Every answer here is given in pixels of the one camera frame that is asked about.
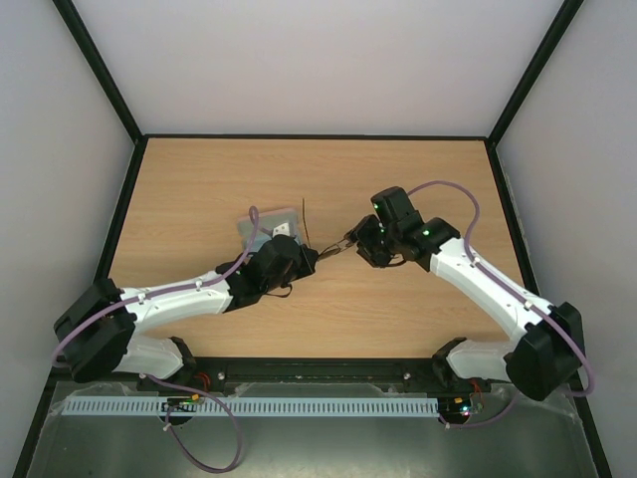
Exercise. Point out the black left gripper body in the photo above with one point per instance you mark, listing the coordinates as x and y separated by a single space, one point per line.
298 271

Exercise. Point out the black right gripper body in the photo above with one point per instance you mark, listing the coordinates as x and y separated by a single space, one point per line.
359 232

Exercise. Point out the black aviator sunglasses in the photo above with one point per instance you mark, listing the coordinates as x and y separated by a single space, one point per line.
328 251

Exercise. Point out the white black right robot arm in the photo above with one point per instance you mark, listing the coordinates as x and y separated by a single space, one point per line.
544 344

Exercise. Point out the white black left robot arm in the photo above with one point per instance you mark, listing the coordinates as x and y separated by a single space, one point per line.
106 329

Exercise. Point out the grey metal front plate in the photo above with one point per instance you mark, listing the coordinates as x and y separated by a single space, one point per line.
527 441

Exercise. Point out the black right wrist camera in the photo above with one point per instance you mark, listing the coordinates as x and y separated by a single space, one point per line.
392 204

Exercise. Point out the black front mounting rail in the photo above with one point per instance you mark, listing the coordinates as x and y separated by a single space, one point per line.
431 376

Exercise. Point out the light blue slotted cable duct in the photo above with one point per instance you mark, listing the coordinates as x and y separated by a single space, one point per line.
252 407

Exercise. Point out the black right corner frame post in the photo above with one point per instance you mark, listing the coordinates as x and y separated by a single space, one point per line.
557 28

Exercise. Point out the black corner frame post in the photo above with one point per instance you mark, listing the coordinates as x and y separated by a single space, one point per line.
89 49
557 28

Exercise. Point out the black left corner frame post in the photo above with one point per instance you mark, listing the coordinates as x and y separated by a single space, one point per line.
89 49

